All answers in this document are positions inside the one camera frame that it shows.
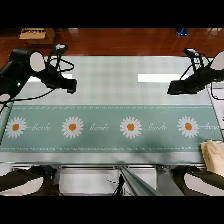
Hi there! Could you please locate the black cable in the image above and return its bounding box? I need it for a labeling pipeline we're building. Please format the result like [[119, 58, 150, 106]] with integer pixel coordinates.
[[55, 57, 75, 73], [209, 81, 224, 101], [107, 173, 127, 197]]

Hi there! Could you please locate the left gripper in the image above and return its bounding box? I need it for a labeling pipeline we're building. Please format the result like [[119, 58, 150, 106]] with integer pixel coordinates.
[[45, 71, 78, 95]]

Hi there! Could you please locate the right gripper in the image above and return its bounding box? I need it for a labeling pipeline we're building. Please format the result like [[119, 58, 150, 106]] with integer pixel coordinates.
[[166, 73, 208, 96]]

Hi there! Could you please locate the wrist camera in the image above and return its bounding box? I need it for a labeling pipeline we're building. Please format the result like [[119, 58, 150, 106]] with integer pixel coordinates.
[[48, 42, 70, 73], [183, 47, 205, 76]]

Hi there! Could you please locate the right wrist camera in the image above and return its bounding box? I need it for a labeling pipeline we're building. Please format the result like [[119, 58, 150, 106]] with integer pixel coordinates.
[[183, 47, 205, 76]]

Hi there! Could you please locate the cream garment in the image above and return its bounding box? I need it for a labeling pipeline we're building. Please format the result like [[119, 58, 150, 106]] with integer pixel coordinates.
[[199, 139, 224, 178]]

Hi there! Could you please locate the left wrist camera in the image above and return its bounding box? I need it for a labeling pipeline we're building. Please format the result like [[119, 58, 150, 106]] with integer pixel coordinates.
[[48, 42, 70, 73]]

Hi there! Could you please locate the silver frame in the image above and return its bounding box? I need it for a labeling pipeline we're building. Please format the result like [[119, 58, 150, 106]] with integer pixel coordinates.
[[0, 161, 224, 197]]

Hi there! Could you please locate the cardboard box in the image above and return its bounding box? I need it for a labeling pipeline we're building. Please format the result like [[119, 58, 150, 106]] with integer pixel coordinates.
[[18, 27, 56, 46]]

